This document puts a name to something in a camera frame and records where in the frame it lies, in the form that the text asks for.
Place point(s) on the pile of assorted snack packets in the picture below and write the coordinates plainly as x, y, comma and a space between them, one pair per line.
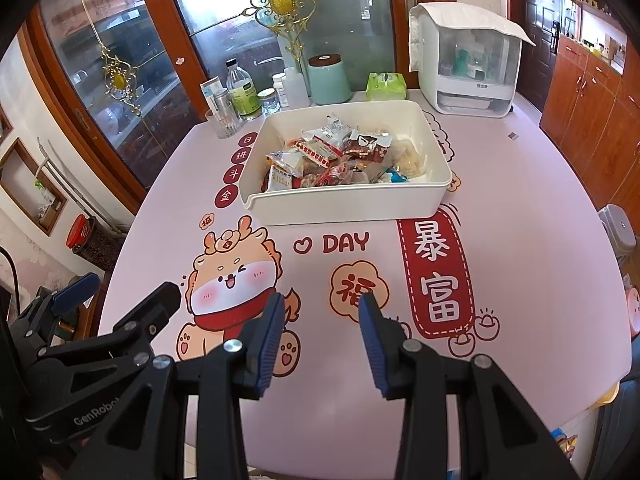
350, 160

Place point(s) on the cut glass tumbler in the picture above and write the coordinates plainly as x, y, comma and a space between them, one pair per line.
225, 125

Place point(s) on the green tissue pack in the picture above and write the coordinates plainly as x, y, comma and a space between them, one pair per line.
385, 87

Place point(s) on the metal lid glass jar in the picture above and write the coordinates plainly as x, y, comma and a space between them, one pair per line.
222, 100

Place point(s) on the white blue carton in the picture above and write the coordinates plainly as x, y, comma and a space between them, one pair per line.
211, 91

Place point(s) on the pink round object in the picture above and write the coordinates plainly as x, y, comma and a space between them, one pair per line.
634, 310

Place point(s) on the orange white oat bar packet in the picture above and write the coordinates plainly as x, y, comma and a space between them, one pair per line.
280, 178

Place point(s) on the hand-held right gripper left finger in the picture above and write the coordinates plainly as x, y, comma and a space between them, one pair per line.
270, 345

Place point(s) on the small gold ornament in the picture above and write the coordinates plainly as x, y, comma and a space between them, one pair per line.
118, 79

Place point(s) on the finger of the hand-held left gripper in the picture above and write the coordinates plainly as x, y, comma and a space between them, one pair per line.
75, 291
155, 305

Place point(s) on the red lidded jar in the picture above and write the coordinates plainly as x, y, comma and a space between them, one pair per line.
105, 247

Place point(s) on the wooden picture frame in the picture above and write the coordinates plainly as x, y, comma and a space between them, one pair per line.
35, 195

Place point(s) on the blueberry bread packet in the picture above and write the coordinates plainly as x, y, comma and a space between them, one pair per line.
397, 176

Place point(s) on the dark entry door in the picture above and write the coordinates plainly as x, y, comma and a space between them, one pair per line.
542, 35

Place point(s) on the white plastic bin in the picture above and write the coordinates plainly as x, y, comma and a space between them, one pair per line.
350, 205

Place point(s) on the small white pill bottle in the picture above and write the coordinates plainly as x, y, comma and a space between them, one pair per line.
279, 90

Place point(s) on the small glass jar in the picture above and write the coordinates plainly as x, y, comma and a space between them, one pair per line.
269, 102

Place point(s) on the green label clear bottle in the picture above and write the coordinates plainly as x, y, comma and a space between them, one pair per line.
244, 95

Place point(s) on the large gold sun ornament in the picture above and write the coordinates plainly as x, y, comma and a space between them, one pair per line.
280, 0

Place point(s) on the white cloth cover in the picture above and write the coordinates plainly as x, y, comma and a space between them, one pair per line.
465, 17

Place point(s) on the pink printed tablecloth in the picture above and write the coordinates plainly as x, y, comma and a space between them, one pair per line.
525, 185

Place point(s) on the white countertop appliance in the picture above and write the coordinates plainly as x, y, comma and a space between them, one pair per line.
470, 85

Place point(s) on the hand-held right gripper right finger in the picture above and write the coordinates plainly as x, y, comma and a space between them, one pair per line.
375, 350

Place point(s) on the wooden framed glass door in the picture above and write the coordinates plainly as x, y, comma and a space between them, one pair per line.
350, 25
75, 35

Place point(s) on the mint green canister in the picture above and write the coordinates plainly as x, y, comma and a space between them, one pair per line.
329, 80

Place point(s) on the white plastic bottle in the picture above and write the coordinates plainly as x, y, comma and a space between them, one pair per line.
296, 87

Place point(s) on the row of books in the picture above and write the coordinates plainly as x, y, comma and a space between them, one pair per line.
565, 442

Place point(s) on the grey metal wall rail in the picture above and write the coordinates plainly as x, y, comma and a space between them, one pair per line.
75, 185

